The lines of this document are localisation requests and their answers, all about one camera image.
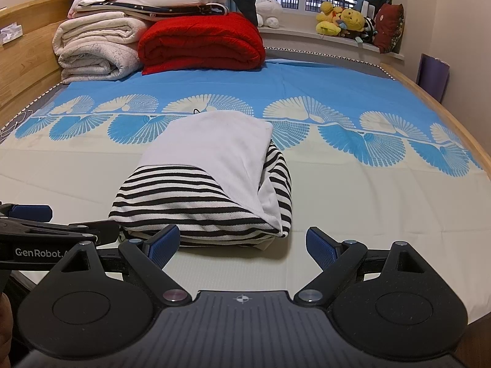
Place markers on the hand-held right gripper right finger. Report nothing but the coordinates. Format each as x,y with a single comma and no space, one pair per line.
322,247

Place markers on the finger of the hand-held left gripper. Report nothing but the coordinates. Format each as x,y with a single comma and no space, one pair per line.
32,212
96,230

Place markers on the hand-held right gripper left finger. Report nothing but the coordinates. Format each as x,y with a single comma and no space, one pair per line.
163,247

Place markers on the striped and white shirt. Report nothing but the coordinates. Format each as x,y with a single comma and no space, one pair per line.
199,199

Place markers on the person's left forearm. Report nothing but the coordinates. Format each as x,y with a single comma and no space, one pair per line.
4,326

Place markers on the blue fan print bedsheet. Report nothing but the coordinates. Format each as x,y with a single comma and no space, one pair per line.
345,199

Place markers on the cream folded blanket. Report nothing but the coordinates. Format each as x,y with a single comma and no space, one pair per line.
96,46

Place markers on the tissue box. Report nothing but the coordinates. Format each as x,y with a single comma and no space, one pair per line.
9,32

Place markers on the purple bag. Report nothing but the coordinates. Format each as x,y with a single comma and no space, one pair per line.
433,78

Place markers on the white windowsill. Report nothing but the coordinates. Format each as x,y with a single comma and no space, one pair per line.
307,40

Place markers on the red folded blanket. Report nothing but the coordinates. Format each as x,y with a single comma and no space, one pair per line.
199,42

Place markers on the yellow duck plush toy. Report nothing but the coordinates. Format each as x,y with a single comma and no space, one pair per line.
326,27

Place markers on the striped plush toy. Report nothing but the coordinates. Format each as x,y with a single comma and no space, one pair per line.
369,28

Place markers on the dark red cushion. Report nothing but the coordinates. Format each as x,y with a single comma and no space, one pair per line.
387,27

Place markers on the yellow bear plush toy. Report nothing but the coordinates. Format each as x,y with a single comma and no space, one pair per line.
353,19

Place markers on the navy patterned folded blanket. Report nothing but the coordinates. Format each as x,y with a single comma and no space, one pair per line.
184,9

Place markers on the white plush toy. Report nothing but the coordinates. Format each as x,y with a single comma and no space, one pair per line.
268,9

